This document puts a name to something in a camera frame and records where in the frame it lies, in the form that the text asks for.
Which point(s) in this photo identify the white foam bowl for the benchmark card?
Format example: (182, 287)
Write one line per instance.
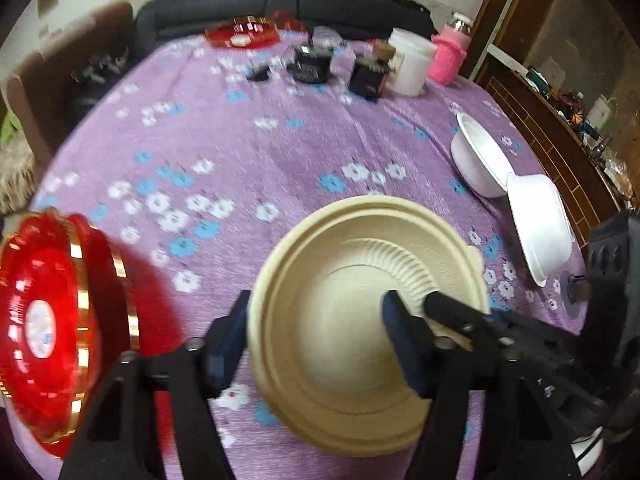
(478, 158)
(541, 223)

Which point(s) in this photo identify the white plastic jar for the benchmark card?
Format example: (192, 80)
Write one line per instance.
(408, 68)

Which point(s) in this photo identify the brown armchair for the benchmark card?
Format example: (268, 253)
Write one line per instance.
(38, 89)

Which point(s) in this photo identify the black leather sofa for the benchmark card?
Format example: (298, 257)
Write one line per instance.
(160, 21)

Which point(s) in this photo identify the wooden side counter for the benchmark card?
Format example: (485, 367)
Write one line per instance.
(589, 196)

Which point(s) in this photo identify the pink knit sleeve bottle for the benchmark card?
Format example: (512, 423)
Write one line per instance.
(451, 46)

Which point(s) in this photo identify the red plate with sticker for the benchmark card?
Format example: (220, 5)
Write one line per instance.
(48, 329)

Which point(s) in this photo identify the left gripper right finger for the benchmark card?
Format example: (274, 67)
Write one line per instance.
(521, 436)

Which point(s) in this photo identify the purple floral tablecloth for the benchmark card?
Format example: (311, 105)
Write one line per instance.
(197, 173)

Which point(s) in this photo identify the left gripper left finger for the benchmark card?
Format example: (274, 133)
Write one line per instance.
(118, 437)

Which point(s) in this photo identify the black round jar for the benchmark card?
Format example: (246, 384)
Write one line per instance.
(309, 61)

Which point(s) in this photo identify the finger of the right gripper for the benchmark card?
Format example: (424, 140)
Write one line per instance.
(548, 353)

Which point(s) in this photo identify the small black charger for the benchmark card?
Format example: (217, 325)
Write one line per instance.
(258, 74)

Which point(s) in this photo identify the dark jar with cork lid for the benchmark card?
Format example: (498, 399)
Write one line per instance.
(371, 70)

